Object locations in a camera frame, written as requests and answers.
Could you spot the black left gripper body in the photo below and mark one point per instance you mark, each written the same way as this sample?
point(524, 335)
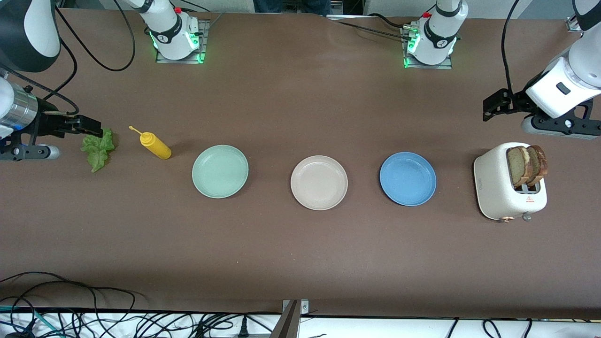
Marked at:
point(513, 101)

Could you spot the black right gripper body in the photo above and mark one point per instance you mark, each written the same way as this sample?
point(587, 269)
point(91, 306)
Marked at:
point(46, 121)

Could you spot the green lettuce leaf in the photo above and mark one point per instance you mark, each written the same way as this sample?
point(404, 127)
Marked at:
point(98, 150)

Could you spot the brown toasted bread slice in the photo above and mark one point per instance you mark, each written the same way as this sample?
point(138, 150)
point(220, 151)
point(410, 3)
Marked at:
point(541, 162)
point(516, 166)

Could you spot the yellow mustard squeeze bottle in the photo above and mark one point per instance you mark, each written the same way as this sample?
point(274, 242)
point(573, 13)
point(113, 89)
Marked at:
point(157, 146)

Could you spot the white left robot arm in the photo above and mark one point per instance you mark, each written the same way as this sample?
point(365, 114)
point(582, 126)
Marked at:
point(439, 37)

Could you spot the blue plate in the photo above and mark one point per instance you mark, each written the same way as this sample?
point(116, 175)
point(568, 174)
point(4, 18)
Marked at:
point(407, 178)

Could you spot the pale green plate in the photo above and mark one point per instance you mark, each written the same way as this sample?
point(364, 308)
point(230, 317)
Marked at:
point(219, 171)

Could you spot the beige plate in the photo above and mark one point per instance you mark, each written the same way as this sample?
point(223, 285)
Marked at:
point(319, 183)

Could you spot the white toaster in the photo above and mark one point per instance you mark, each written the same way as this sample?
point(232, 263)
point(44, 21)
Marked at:
point(493, 188)

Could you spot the person in blue jeans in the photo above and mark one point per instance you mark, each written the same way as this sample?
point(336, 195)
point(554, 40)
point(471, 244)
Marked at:
point(291, 5)

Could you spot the black power plug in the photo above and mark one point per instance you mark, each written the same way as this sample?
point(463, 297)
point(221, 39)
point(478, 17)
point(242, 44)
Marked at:
point(243, 328)

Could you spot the grey metal base plate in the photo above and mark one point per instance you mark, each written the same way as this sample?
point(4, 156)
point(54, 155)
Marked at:
point(436, 67)
point(205, 33)

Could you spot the small metal corner bracket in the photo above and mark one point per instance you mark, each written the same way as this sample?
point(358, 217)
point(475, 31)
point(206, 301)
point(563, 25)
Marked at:
point(573, 24)

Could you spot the grey metal table bracket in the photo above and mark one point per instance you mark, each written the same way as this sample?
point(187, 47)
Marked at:
point(291, 324)

